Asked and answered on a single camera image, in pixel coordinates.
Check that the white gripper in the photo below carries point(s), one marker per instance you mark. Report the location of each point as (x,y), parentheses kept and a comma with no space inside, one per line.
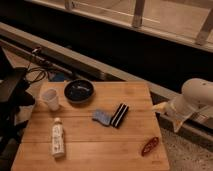
(177,118)

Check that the dark ceramic bowl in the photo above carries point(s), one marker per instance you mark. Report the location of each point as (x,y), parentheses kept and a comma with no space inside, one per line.
(78,91)

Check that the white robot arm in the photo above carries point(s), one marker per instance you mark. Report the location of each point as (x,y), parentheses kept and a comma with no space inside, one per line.
(195,94)

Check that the red oval snack packet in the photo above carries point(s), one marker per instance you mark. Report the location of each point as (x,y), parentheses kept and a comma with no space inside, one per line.
(150,145)

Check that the black white striped box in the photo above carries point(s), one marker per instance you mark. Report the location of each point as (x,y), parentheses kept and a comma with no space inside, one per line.
(119,115)

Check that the wooden table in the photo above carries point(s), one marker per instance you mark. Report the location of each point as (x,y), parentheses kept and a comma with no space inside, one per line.
(91,146)

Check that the white plastic bottle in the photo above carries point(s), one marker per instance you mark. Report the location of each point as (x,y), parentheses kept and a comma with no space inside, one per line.
(58,149)

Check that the clear plastic cup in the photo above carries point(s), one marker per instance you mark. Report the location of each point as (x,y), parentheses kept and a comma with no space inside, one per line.
(50,98)

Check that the black chair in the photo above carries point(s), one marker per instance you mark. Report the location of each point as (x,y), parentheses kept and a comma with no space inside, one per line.
(13,95)

